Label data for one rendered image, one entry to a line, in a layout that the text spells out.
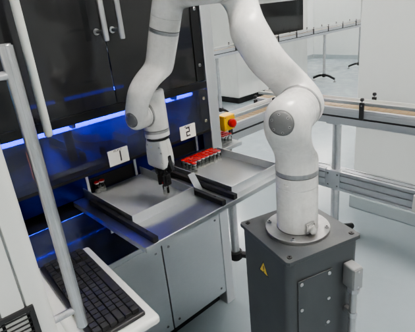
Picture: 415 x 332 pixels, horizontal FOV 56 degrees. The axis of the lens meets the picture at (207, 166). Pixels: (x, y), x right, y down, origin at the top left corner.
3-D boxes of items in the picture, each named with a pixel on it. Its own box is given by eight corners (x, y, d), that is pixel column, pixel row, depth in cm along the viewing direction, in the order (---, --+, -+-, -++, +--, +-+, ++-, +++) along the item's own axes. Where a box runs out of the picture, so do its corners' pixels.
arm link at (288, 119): (323, 166, 114) (325, 83, 105) (305, 193, 99) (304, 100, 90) (283, 161, 120) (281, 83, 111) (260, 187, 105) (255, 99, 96)
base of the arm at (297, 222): (344, 232, 115) (346, 174, 108) (290, 253, 108) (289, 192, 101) (302, 207, 131) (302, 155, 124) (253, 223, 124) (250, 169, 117)
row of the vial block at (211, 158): (188, 172, 162) (186, 162, 160) (219, 159, 172) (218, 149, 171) (191, 173, 160) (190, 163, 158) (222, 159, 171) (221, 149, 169)
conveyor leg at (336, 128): (323, 237, 251) (325, 121, 222) (331, 231, 256) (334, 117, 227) (336, 242, 244) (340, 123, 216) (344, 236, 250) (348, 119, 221)
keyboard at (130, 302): (40, 271, 121) (37, 264, 120) (83, 251, 129) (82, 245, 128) (93, 346, 91) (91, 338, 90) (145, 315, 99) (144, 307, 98)
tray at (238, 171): (172, 173, 163) (171, 165, 161) (217, 154, 178) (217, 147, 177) (232, 195, 139) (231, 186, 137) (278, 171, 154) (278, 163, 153)
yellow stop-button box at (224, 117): (214, 129, 187) (213, 114, 185) (224, 125, 192) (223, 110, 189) (225, 132, 182) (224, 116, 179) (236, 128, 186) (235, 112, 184)
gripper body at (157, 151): (139, 135, 134) (145, 166, 138) (157, 139, 126) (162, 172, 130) (157, 129, 138) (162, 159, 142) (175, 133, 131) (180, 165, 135)
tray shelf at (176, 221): (73, 206, 147) (72, 201, 147) (209, 150, 190) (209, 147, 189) (147, 253, 114) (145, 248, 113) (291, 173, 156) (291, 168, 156)
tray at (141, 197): (84, 196, 150) (82, 188, 148) (141, 174, 166) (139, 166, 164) (134, 225, 126) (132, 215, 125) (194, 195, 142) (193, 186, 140)
